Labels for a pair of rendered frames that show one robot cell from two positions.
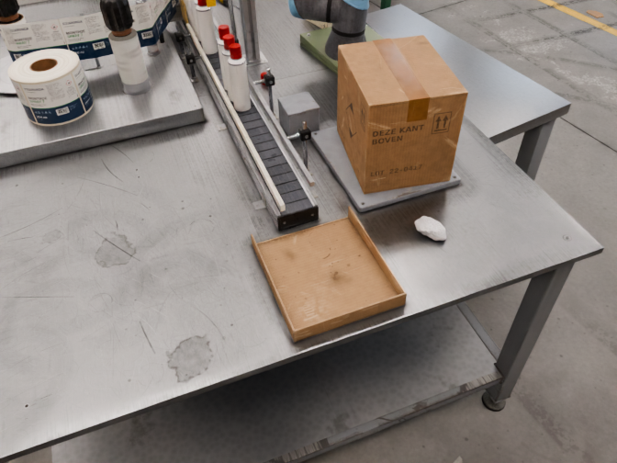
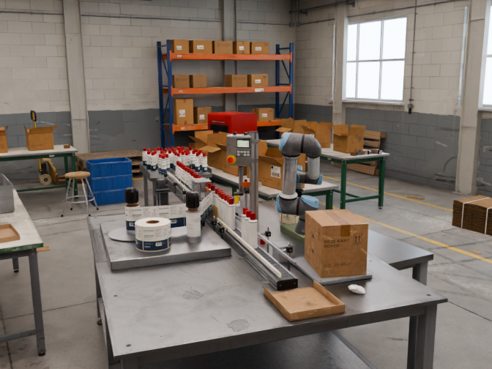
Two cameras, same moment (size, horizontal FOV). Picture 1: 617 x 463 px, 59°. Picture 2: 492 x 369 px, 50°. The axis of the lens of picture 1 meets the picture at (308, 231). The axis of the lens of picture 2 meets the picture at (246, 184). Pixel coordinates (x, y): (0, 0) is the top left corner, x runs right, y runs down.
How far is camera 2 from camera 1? 1.42 m
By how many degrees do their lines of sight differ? 34
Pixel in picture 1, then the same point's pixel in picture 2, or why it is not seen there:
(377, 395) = not seen: outside the picture
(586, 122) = (473, 307)
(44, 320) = (162, 313)
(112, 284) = (193, 304)
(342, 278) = (312, 304)
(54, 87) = (158, 230)
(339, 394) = not seen: outside the picture
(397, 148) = (337, 251)
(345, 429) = not seen: outside the picture
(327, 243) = (303, 293)
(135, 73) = (195, 230)
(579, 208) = (472, 351)
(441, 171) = (361, 268)
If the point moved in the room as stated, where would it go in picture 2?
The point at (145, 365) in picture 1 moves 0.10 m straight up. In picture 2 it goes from (216, 326) to (216, 304)
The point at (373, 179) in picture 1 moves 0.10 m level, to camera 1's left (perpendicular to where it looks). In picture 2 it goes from (325, 269) to (305, 269)
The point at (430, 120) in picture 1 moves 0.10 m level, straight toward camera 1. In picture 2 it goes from (351, 236) to (350, 243)
